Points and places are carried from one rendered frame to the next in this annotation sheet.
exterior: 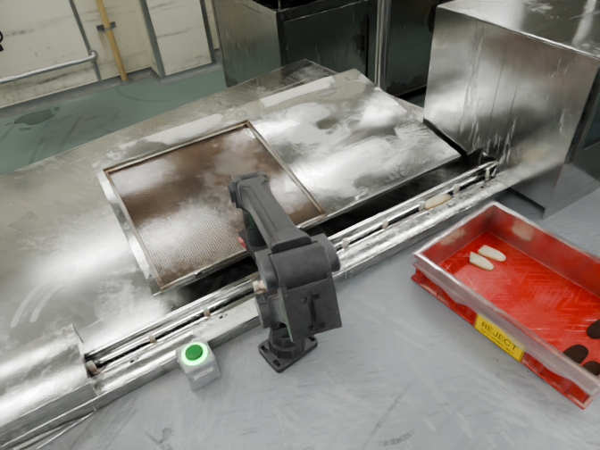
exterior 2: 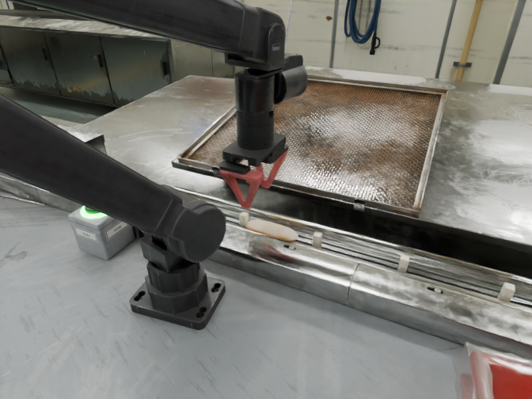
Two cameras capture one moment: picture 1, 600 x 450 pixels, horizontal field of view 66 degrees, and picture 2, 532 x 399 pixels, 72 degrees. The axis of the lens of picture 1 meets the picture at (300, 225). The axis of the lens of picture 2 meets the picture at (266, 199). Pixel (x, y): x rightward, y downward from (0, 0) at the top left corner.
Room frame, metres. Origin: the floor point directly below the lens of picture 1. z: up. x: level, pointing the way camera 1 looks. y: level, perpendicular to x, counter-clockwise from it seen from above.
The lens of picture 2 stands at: (0.50, -0.34, 1.24)
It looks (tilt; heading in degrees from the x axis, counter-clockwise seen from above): 31 degrees down; 53
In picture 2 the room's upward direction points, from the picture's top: straight up
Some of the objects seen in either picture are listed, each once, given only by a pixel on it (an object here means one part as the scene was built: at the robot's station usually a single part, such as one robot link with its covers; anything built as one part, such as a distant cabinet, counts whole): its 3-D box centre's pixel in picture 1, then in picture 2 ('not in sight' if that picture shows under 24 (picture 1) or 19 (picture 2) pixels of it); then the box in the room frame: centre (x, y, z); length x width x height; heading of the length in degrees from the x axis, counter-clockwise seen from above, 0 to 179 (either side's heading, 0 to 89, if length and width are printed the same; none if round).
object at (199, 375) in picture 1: (199, 366); (106, 233); (0.59, 0.25, 0.84); 0.08 x 0.08 x 0.11; 28
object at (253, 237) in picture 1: (258, 232); (255, 131); (0.81, 0.10, 1.03); 0.10 x 0.07 x 0.07; 28
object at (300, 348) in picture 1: (287, 337); (176, 279); (0.64, 0.05, 0.86); 0.12 x 0.09 x 0.08; 125
